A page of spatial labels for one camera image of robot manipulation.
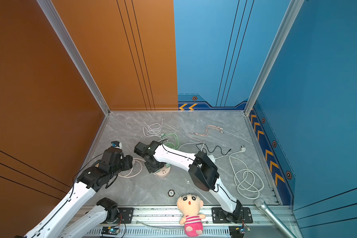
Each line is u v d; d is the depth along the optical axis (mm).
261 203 738
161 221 726
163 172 851
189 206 695
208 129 1085
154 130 1087
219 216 725
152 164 714
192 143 998
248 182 828
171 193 808
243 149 963
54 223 415
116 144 686
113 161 582
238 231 705
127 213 742
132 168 706
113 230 706
